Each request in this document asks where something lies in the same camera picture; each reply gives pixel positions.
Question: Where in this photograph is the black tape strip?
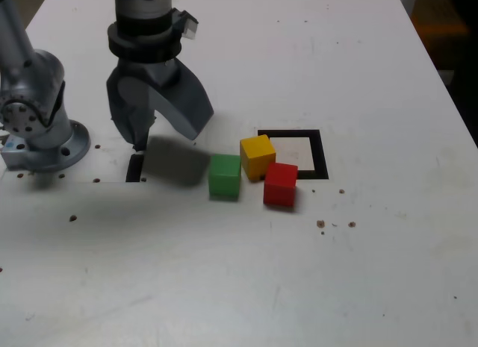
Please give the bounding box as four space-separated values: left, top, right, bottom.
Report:
125 147 146 183

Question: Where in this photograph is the red cube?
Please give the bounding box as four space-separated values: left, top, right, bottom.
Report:
263 161 299 209

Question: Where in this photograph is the small gripper camera box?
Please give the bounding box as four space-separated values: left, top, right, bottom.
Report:
172 9 199 40

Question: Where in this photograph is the green cube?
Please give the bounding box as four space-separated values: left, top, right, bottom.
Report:
208 154 242 201

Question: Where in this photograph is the black tape square outline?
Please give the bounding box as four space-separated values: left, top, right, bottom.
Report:
257 128 329 181

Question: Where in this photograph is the yellow cube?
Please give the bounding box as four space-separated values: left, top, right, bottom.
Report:
239 134 277 183

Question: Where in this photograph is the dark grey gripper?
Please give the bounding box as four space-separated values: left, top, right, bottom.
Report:
106 59 215 154

